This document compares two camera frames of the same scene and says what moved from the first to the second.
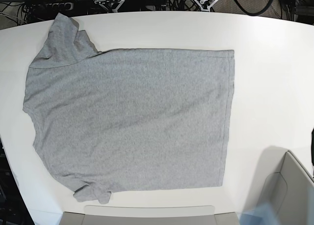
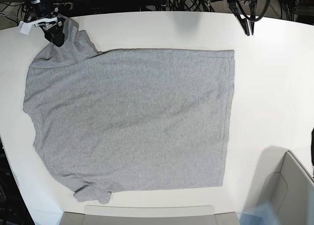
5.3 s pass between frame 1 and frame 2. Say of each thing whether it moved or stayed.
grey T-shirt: stayed
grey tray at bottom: stayed
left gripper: moved
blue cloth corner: stayed
